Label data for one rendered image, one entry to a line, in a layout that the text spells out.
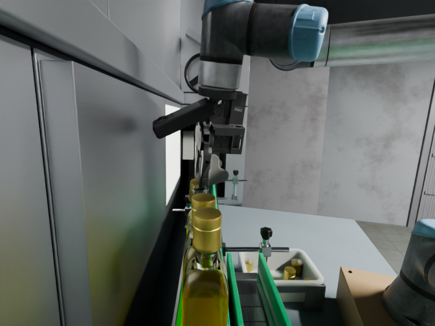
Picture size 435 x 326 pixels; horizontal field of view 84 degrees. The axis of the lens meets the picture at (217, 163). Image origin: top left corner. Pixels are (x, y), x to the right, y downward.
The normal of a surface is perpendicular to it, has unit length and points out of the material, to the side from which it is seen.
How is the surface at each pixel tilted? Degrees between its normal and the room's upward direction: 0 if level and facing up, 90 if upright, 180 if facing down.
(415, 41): 111
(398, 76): 90
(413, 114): 90
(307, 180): 82
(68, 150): 90
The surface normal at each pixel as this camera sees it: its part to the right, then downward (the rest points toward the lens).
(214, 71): -0.27, 0.35
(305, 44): -0.27, 0.74
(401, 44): -0.27, 0.56
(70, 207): 0.04, 0.19
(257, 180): -0.22, 0.04
